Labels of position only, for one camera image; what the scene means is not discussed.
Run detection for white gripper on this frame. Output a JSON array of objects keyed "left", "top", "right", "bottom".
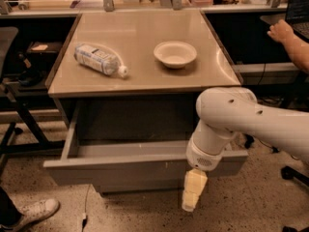
[{"left": 182, "top": 135, "right": 226, "bottom": 212}]

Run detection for grey top drawer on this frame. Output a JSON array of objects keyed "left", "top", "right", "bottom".
[{"left": 42, "top": 103, "right": 249, "bottom": 188}]

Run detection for grey drawer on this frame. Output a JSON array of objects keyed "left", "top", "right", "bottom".
[
  {"left": 42, "top": 103, "right": 249, "bottom": 188},
  {"left": 94, "top": 181, "right": 183, "bottom": 193}
]

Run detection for person forearm right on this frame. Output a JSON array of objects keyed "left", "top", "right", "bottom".
[{"left": 284, "top": 33, "right": 309, "bottom": 73}]

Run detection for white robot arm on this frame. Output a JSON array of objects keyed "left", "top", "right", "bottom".
[{"left": 182, "top": 87, "right": 309, "bottom": 212}]

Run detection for grey bottom drawer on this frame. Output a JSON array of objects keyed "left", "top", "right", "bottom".
[{"left": 94, "top": 181, "right": 183, "bottom": 193}]

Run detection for grey drawer cabinet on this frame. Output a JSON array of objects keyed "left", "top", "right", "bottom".
[{"left": 44, "top": 9, "right": 244, "bottom": 196}]

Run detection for person hand at laptop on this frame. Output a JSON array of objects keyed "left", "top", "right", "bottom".
[{"left": 267, "top": 19, "right": 294, "bottom": 44}]

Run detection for black chair caster right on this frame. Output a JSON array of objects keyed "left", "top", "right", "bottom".
[{"left": 281, "top": 166, "right": 309, "bottom": 187}]

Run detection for white paper bowl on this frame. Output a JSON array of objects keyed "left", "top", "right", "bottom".
[{"left": 154, "top": 41, "right": 197, "bottom": 69}]

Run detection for white sneaker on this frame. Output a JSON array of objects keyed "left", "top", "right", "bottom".
[{"left": 0, "top": 198, "right": 60, "bottom": 232}]

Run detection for clear plastic water bottle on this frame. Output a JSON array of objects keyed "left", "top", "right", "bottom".
[{"left": 73, "top": 43, "right": 128, "bottom": 78}]

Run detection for black office chair left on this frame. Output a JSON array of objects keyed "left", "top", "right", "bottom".
[{"left": 0, "top": 26, "right": 65, "bottom": 169}]

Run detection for dark trouser leg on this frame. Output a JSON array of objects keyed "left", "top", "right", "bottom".
[{"left": 0, "top": 187, "right": 22, "bottom": 227}]

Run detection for black laptop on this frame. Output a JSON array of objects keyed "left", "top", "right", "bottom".
[{"left": 285, "top": 0, "right": 309, "bottom": 42}]

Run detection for white cable on floor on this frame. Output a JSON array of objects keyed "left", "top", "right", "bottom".
[{"left": 80, "top": 184, "right": 92, "bottom": 232}]

